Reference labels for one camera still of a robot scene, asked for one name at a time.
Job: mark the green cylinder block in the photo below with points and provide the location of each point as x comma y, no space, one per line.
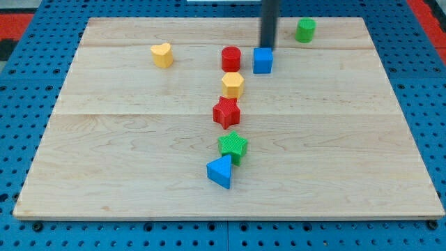
305,30

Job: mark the yellow heart block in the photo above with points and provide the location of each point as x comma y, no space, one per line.
162,55

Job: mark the red star block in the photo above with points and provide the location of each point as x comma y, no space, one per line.
226,112

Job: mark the green star block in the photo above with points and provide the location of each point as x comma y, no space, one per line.
234,145

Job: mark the yellow hexagon block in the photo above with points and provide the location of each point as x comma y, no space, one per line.
232,85

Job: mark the blue triangle block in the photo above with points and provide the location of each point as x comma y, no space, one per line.
219,171

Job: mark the red cylinder block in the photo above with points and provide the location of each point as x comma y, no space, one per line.
230,59

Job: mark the blue cube block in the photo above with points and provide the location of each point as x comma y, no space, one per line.
262,60

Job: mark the light wooden board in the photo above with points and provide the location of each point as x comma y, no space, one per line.
129,141

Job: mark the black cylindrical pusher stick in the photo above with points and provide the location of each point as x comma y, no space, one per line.
270,10

